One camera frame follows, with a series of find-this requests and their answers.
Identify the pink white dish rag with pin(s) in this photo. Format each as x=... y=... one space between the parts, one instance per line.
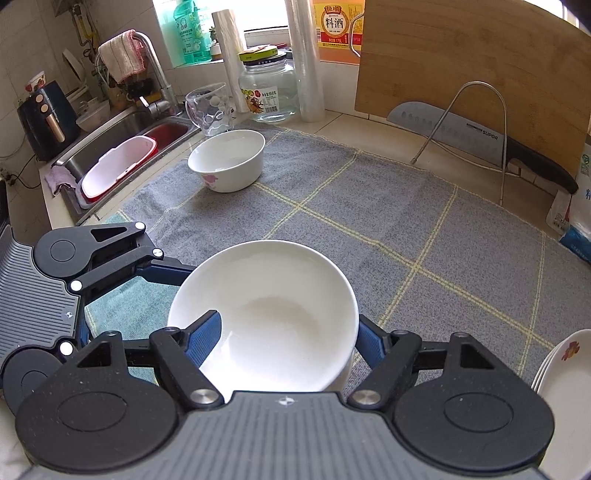
x=122 y=55

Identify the steel faucet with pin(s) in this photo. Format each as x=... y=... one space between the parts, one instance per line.
x=157 y=69

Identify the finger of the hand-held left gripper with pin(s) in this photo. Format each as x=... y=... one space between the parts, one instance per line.
x=120 y=261
x=74 y=347

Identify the teal cloth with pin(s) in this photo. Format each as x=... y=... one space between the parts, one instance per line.
x=134 y=304

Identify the glass jar green lid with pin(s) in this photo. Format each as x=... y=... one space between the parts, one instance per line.
x=270 y=92

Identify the white blue salt bag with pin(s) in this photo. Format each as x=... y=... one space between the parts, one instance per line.
x=572 y=217

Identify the thick clear plastic roll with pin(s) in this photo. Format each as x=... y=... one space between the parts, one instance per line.
x=304 y=60

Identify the thin plastic wrap roll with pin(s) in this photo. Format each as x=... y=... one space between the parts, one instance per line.
x=231 y=60

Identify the bamboo cutting board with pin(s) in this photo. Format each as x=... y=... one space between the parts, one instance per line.
x=461 y=50

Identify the green dish soap bottle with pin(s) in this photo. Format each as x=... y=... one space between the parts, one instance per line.
x=191 y=32

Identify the stainless steel sink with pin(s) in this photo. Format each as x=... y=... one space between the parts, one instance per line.
x=115 y=129

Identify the purple cloth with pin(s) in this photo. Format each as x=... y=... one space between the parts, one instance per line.
x=57 y=177

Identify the white bowl pink flowers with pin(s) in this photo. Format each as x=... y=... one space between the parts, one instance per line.
x=226 y=159
x=272 y=318

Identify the yellow cooking wine bottle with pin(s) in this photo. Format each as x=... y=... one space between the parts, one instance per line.
x=334 y=27

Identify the red basin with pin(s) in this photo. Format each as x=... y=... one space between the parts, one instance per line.
x=173 y=134

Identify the grey checked table mat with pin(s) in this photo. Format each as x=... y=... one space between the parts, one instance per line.
x=369 y=207

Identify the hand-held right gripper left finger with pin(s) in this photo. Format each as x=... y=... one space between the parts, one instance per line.
x=205 y=334

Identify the white pink basin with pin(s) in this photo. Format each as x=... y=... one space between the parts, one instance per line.
x=117 y=168

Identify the black air fryer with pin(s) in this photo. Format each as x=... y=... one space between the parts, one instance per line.
x=41 y=120

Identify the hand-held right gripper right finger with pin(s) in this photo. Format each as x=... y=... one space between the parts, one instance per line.
x=369 y=341

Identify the clear glass cup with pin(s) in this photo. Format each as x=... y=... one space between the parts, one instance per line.
x=210 y=110

